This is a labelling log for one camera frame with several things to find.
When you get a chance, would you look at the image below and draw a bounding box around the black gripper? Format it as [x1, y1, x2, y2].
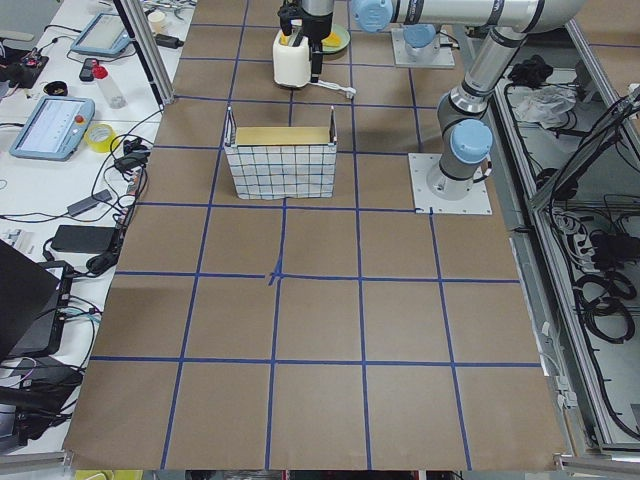
[277, 3, 333, 83]

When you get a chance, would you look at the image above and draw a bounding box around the white two-slot toaster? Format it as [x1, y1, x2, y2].
[272, 31, 311, 88]

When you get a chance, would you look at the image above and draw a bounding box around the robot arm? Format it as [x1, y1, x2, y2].
[423, 1, 583, 200]
[278, 1, 503, 83]

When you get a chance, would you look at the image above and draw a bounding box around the bread slice in toaster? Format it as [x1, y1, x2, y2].
[278, 30, 304, 48]

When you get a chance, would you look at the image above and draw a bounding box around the bread slice on plate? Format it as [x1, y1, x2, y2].
[322, 31, 341, 49]

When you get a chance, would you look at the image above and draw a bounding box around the light green plate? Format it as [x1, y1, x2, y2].
[322, 24, 351, 54]

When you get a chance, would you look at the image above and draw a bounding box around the clear bottle red cap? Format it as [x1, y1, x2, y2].
[92, 64, 127, 109]

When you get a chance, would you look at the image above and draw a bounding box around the yellow tape roll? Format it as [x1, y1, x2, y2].
[83, 123, 120, 153]

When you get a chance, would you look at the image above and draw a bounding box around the grey power adapter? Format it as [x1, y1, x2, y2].
[67, 189, 112, 217]

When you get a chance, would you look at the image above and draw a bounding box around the blue teach pendant tablet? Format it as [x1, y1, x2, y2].
[9, 96, 95, 161]

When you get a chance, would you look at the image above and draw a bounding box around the black power adapter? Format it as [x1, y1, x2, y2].
[51, 225, 116, 254]

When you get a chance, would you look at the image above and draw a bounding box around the black laptop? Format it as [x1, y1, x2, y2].
[1, 242, 72, 360]

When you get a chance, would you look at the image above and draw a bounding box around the white toaster power cord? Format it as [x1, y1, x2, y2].
[304, 79, 359, 98]

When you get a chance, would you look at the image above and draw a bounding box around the wire basket with wooden shelf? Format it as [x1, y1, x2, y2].
[224, 108, 338, 200]

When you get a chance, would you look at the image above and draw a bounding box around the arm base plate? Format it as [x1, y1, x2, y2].
[391, 24, 455, 69]
[408, 153, 492, 215]

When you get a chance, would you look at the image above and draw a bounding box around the aluminium frame post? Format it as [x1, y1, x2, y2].
[114, 0, 174, 108]

